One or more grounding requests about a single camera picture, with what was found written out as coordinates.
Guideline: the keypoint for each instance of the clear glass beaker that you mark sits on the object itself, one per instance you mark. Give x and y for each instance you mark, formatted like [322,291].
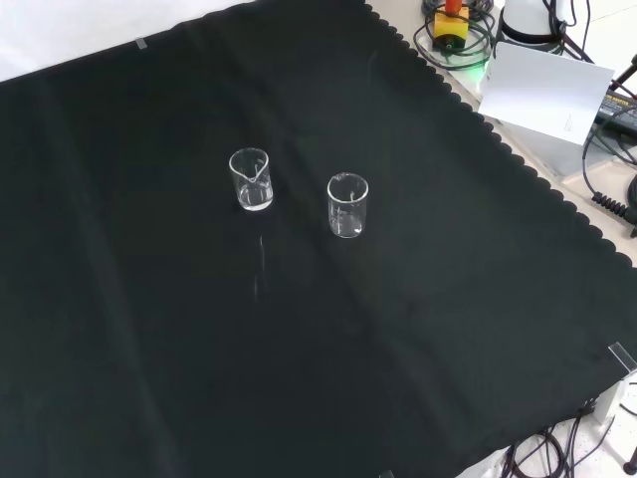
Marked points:
[252,195]
[347,223]

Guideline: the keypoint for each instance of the black cloth with scalloped edge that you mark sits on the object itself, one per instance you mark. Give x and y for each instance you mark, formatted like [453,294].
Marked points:
[149,309]

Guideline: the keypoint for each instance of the clear clip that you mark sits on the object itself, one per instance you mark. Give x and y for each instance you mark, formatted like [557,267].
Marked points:
[387,474]
[622,356]
[141,44]

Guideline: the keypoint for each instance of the yellow stop button box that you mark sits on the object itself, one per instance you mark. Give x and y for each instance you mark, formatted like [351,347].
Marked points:
[450,27]

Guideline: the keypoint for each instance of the pale board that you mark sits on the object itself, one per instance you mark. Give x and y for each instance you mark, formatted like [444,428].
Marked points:
[542,89]

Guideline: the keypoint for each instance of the black power adapter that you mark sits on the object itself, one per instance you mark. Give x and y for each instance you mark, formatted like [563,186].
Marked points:
[619,107]

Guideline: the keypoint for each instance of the black tripod leg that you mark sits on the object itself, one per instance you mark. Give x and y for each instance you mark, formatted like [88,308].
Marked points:
[626,74]

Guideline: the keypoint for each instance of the grey metal bracket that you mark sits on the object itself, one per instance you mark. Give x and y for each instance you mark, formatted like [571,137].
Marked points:
[611,401]

